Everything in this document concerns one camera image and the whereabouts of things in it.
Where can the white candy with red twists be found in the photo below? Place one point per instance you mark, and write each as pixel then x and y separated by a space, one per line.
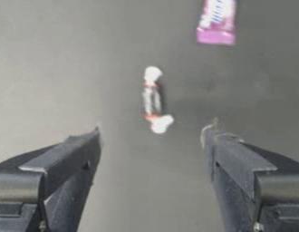
pixel 152 74

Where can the purple candy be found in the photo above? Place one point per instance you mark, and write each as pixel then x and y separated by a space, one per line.
pixel 217 27

